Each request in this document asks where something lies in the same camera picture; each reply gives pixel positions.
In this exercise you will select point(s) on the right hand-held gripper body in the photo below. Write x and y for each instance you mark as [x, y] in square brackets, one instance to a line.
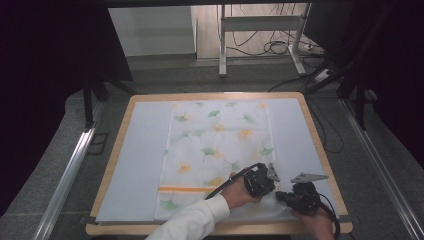
[305, 198]

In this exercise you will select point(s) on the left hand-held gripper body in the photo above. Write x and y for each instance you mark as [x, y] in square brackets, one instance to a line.
[258, 183]

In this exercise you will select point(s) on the person's left hand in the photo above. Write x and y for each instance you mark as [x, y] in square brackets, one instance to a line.
[238, 195]

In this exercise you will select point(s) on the person's right hand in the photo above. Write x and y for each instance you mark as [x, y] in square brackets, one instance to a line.
[316, 225]

